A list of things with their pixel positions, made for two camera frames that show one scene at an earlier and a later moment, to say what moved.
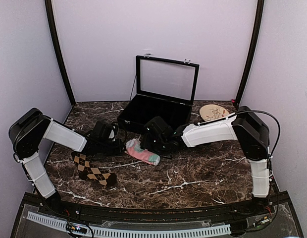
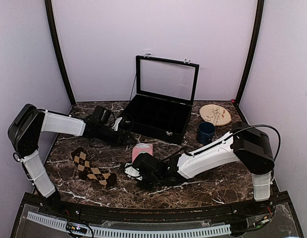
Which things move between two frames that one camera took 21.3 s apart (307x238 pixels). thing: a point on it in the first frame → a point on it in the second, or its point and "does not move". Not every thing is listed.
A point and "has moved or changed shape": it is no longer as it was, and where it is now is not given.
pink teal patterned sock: [134, 149] has moved or changed shape
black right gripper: [145, 143] → [146, 187]
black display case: [166, 88] does not move
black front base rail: [272, 216] does not move
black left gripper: [120, 149] → [120, 141]
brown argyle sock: [88, 171] does not move
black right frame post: [256, 29] does not move
